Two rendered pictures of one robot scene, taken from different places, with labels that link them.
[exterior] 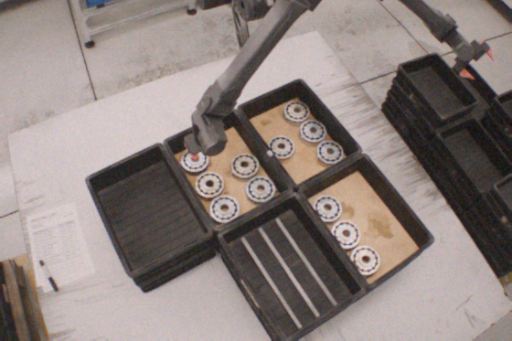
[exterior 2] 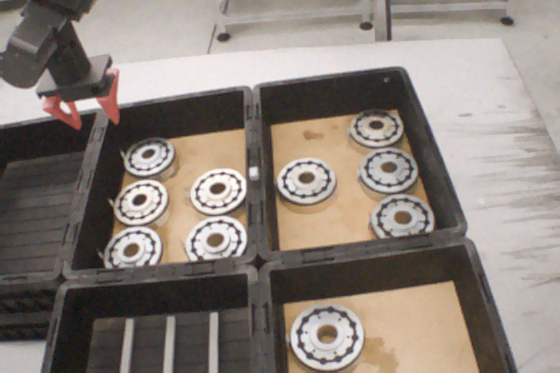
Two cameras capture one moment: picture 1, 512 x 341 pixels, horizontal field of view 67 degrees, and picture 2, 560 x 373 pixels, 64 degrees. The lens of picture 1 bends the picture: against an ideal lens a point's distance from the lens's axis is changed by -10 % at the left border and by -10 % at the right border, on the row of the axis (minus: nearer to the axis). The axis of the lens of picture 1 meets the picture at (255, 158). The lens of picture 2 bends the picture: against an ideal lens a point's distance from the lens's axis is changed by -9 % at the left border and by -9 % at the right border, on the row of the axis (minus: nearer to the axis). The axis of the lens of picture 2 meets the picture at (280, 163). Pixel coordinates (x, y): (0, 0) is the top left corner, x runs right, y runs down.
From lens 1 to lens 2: 0.88 m
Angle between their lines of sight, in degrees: 26
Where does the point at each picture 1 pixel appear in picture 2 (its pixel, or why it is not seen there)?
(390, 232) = not seen: outside the picture
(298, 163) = (329, 223)
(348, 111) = (505, 171)
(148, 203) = (50, 201)
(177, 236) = (46, 268)
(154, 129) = not seen: hidden behind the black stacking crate
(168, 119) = not seen: hidden behind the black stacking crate
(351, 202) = (400, 346)
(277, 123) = (332, 142)
